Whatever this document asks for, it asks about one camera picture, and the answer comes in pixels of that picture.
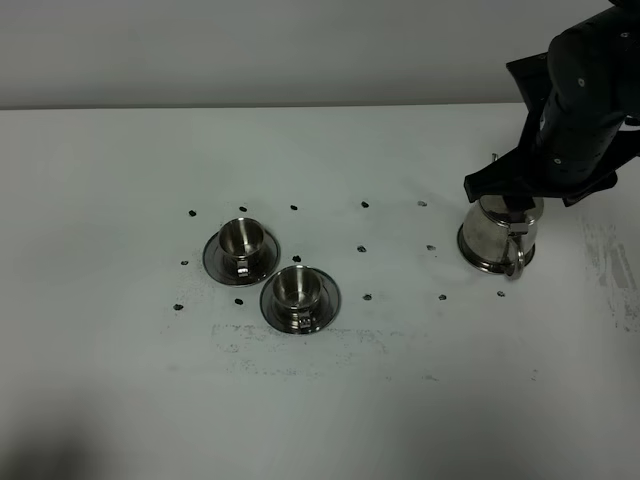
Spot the steel saucer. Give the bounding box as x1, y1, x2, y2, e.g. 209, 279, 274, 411
260, 266, 341, 335
202, 230, 280, 287

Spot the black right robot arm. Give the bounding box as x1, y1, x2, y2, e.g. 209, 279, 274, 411
464, 1, 639, 206

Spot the rear steel saucer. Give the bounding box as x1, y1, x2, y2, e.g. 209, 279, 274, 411
202, 230, 280, 287

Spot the steel teacup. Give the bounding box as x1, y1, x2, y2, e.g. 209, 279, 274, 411
272, 265, 323, 331
218, 217, 266, 278

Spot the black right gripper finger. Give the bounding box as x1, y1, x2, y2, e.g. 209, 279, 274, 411
463, 147, 538, 202
502, 195, 535, 223

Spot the stainless steel teapot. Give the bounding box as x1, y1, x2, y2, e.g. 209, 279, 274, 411
456, 152, 546, 279

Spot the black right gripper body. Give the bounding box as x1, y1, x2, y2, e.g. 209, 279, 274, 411
505, 55, 639, 206

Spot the front steel teacup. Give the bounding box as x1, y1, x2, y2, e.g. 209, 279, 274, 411
272, 265, 323, 331

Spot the rear steel teacup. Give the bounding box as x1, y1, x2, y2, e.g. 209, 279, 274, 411
218, 217, 266, 278

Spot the front steel saucer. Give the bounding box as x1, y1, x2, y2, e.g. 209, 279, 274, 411
260, 266, 341, 335

